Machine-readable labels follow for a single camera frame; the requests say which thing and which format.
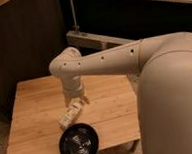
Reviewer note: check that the black ceramic bowl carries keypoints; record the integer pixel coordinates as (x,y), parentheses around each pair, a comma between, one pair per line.
(79,139)

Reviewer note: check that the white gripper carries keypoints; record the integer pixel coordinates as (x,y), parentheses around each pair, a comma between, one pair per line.
(74,91)

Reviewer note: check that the dark wooden cabinet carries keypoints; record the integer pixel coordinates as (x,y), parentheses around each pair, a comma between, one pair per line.
(31,34)

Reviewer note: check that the grey metal shelf beam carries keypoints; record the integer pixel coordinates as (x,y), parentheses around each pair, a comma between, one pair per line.
(93,41)

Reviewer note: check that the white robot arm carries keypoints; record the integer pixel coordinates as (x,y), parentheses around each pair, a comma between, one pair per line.
(163,66)

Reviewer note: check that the metal vertical pole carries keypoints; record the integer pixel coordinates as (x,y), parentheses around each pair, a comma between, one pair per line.
(75,25)

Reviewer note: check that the wooden table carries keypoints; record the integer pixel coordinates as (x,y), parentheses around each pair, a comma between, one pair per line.
(39,105)

